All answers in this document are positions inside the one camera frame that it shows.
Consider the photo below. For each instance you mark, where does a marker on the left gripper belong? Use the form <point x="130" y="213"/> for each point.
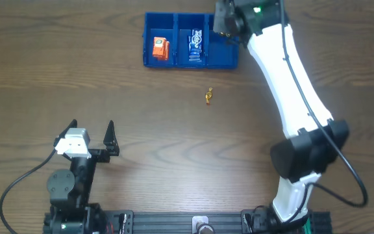
<point x="100" y="155"/>

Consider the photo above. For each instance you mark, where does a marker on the orange candy box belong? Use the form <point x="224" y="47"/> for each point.
<point x="158" y="45"/>
<point x="166" y="53"/>

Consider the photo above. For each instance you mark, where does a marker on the blue candy pack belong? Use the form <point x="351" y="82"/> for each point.
<point x="196" y="38"/>
<point x="195" y="57"/>

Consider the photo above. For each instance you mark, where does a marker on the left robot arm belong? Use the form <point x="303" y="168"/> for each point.
<point x="60" y="185"/>

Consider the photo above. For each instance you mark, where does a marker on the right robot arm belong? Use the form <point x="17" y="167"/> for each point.
<point x="284" y="81"/>

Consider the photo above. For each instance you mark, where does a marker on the blue tray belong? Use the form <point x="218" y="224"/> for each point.
<point x="221" y="53"/>

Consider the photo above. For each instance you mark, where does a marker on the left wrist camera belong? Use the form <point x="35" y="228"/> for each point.
<point x="73" y="143"/>

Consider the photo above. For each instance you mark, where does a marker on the mounting rail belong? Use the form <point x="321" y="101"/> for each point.
<point x="167" y="222"/>

